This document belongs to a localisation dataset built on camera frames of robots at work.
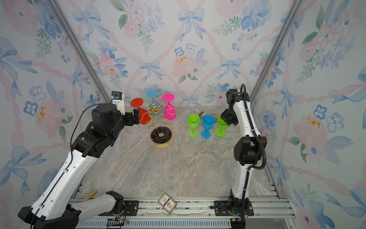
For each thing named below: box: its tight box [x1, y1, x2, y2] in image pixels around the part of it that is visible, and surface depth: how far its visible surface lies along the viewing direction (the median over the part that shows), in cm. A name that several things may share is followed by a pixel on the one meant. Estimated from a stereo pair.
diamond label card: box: [157, 192, 178, 215], surface depth 76 cm
